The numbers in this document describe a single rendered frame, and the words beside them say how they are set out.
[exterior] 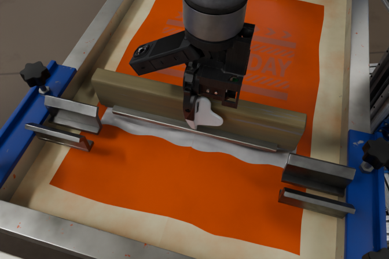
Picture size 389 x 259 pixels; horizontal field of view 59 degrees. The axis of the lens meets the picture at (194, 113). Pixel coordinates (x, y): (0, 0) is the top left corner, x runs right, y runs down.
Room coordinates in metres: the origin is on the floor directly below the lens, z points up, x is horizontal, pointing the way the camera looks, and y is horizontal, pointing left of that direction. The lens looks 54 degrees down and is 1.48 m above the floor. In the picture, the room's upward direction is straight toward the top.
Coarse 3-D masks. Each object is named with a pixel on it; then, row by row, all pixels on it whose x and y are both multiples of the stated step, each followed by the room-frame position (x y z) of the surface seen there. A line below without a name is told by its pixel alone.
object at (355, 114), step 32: (128, 0) 0.70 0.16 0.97; (352, 0) 0.68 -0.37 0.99; (96, 32) 0.56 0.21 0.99; (352, 32) 0.56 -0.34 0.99; (64, 64) 0.47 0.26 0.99; (352, 64) 0.47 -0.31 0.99; (64, 96) 0.40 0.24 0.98; (352, 96) 0.39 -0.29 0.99; (352, 128) 0.32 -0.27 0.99; (32, 160) 0.28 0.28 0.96; (0, 192) 0.21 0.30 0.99; (0, 224) 0.16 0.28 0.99; (32, 224) 0.16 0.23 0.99; (64, 224) 0.16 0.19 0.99; (96, 256) 0.11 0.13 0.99; (128, 256) 0.11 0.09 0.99; (160, 256) 0.11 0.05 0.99
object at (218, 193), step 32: (256, 0) 0.73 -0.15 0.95; (288, 0) 0.73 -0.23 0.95; (320, 32) 0.61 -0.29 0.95; (288, 96) 0.42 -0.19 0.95; (192, 160) 0.28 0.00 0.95; (224, 160) 0.28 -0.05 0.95; (192, 192) 0.22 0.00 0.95; (224, 192) 0.22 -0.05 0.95; (256, 192) 0.22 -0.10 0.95; (224, 224) 0.17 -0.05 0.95; (256, 224) 0.17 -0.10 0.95; (288, 224) 0.17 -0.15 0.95
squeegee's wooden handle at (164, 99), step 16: (96, 80) 0.38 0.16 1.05; (112, 80) 0.38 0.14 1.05; (128, 80) 0.38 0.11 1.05; (144, 80) 0.37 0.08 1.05; (112, 96) 0.37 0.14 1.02; (128, 96) 0.36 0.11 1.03; (144, 96) 0.35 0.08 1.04; (160, 96) 0.35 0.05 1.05; (176, 96) 0.34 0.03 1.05; (160, 112) 0.35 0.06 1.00; (176, 112) 0.34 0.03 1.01; (224, 112) 0.32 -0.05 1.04; (240, 112) 0.31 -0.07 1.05; (256, 112) 0.31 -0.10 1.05; (272, 112) 0.31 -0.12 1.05; (288, 112) 0.31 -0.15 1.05; (224, 128) 0.32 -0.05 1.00; (240, 128) 0.31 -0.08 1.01; (256, 128) 0.30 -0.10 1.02; (272, 128) 0.29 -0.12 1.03; (288, 128) 0.29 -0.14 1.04; (304, 128) 0.28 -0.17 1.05; (288, 144) 0.29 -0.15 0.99
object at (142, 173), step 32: (160, 0) 0.73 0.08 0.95; (160, 32) 0.61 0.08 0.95; (128, 64) 0.51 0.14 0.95; (64, 160) 0.28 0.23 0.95; (96, 160) 0.28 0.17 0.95; (128, 160) 0.28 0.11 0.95; (160, 160) 0.28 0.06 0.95; (96, 192) 0.22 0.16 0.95; (128, 192) 0.22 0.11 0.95; (160, 192) 0.22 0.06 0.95
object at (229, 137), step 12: (120, 108) 0.37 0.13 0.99; (144, 120) 0.34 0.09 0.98; (156, 120) 0.34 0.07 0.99; (168, 120) 0.34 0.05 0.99; (192, 132) 0.32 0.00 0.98; (204, 132) 0.31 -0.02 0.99; (216, 132) 0.31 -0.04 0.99; (228, 132) 0.31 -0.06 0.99; (240, 144) 0.30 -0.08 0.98; (252, 144) 0.29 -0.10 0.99; (264, 144) 0.29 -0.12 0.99; (276, 144) 0.29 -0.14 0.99
